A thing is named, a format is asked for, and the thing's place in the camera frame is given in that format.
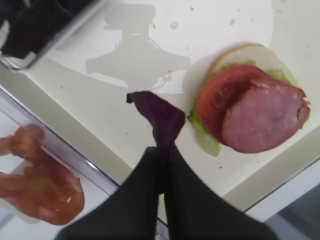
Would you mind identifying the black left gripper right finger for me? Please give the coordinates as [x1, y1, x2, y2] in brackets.
[164, 146, 278, 240]

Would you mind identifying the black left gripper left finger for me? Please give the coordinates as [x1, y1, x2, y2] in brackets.
[56, 147, 161, 240]

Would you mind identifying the purple cabbage leaf piece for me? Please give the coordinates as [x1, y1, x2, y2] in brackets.
[126, 91, 186, 160]

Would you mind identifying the green lettuce under tomato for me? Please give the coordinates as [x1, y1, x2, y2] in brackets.
[187, 59, 293, 157]

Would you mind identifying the standing tomato slices left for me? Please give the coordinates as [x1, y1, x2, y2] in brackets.
[0, 124, 85, 226]

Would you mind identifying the tomato slice under ham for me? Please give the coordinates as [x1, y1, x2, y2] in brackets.
[195, 64, 270, 144]

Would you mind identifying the white tomato holder block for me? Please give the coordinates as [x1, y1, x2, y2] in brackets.
[0, 161, 40, 224]

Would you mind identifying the pink ham slice on stack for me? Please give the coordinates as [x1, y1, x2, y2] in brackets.
[221, 78, 310, 153]

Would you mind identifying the white rectangular serving tray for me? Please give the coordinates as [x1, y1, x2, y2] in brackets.
[0, 0, 320, 210]

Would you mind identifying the left long clear divider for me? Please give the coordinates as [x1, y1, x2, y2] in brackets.
[0, 84, 176, 240]

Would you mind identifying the bottom bun on tray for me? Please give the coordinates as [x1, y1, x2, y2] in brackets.
[206, 43, 300, 87]

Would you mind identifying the clear plastic salad container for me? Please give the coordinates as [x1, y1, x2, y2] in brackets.
[0, 0, 107, 71]

